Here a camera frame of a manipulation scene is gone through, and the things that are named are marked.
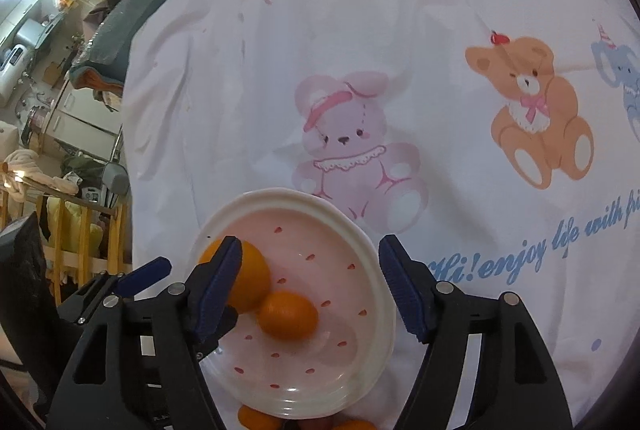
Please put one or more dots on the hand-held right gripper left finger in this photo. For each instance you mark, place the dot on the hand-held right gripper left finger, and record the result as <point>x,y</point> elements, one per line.
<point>220,290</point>

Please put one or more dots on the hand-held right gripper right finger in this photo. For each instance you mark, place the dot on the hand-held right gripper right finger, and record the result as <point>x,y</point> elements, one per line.
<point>402,290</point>

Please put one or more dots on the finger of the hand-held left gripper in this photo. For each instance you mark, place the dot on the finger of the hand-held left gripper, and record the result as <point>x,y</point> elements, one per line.
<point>145,275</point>

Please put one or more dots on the large orange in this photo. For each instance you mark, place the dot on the large orange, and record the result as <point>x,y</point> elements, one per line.
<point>252,280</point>

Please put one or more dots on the small orange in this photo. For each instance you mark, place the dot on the small orange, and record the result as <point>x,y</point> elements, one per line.
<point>357,425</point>
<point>257,420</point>
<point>287,315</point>

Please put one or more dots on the white strawberry print bowl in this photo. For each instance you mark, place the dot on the white strawberry print bowl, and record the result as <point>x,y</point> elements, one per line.
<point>320,355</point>

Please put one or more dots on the yellow cloth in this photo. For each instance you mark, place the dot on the yellow cloth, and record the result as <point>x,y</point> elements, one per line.
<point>75,220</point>

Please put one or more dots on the grey chair back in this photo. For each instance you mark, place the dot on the grey chair back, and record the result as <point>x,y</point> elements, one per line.
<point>116,182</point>

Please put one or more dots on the white floor cabinet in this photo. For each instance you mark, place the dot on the white floor cabinet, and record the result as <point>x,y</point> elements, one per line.
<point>85,115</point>

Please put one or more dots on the white water heater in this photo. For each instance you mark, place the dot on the white water heater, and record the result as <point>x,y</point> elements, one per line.
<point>12,70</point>

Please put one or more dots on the teal mattress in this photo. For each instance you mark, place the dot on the teal mattress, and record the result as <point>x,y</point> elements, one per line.
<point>135,10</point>

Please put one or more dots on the white printed bear blanket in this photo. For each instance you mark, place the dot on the white printed bear blanket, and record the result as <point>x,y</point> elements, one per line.
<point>400,10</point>

